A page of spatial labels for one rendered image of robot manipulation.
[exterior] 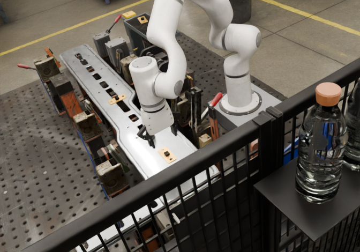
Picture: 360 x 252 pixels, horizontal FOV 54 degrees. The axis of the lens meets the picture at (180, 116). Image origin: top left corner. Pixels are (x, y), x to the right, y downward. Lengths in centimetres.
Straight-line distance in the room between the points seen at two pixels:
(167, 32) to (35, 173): 113
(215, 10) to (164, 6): 34
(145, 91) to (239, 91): 74
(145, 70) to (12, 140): 135
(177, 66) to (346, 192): 60
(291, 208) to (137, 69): 62
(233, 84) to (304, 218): 118
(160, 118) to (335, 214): 71
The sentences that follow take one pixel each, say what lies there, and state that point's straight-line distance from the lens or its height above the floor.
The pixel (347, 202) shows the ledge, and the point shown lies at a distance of 61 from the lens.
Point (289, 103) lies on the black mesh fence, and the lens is 58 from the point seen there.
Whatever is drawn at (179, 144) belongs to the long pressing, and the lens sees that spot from 132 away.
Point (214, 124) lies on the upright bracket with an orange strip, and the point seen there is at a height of 113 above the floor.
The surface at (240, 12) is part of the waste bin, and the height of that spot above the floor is 15.
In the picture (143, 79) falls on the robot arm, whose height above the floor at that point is 137.
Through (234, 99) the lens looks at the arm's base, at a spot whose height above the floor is 85.
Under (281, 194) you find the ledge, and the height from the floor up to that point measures 143.
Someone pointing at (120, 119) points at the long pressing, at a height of 100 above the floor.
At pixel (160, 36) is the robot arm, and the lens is 107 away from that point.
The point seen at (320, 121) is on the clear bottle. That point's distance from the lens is 48.
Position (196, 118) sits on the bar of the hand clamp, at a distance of 125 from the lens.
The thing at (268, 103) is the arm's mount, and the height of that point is 80.
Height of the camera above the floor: 191
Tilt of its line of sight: 39 degrees down
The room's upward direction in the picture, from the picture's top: 12 degrees counter-clockwise
